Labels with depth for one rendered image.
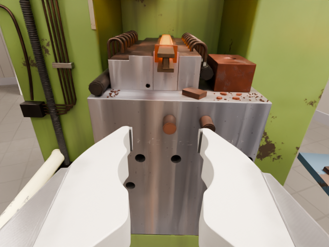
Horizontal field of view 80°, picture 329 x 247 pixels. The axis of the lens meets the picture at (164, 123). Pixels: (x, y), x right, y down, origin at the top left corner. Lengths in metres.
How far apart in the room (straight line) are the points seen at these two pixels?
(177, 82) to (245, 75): 0.15
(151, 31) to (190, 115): 0.57
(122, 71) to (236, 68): 0.25
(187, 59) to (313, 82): 0.42
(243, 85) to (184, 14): 0.51
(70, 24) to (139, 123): 0.33
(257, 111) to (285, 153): 0.40
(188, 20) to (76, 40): 0.48
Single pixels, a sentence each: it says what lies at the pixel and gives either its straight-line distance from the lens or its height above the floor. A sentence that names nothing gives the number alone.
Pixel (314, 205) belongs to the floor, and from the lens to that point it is 1.72.
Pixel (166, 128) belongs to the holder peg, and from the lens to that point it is 0.39.
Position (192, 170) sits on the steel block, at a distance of 0.51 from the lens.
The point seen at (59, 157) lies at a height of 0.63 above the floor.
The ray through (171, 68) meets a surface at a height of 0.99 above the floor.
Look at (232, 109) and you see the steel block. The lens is 0.44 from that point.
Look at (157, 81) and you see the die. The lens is 0.46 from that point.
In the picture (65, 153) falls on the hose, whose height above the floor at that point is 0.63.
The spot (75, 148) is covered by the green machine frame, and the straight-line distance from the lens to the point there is 0.78.
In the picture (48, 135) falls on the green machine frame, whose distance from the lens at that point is 0.79.
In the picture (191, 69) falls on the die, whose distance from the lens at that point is 0.45.
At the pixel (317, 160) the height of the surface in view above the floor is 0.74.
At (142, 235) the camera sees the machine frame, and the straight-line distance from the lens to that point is 0.71.
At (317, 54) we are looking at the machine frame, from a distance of 0.72.
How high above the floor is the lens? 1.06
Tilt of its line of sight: 28 degrees down
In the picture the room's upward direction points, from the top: 2 degrees clockwise
